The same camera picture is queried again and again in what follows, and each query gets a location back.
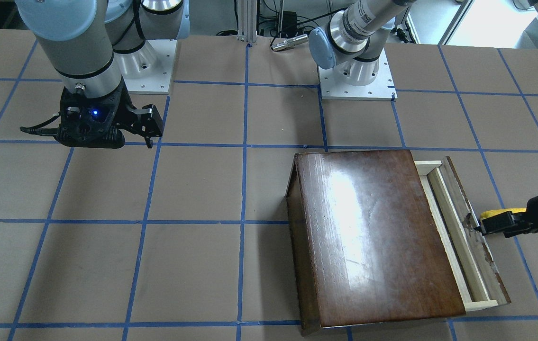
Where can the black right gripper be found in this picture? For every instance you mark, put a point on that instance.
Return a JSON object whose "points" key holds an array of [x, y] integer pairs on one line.
{"points": [[125, 107]]}

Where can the wooden drawer with white handle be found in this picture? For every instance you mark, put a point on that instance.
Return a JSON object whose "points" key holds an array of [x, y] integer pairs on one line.
{"points": [[476, 273]]}

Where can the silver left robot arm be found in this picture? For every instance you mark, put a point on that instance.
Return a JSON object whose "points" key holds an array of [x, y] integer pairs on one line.
{"points": [[354, 37]]}

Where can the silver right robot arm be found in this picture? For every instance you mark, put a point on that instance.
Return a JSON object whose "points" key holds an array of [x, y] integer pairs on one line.
{"points": [[95, 46]]}

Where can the dark wooden drawer box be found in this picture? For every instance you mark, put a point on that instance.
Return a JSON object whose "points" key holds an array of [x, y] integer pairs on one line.
{"points": [[365, 245]]}

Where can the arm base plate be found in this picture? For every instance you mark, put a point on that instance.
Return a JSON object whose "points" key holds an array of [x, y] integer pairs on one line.
{"points": [[358, 80], [150, 69]]}

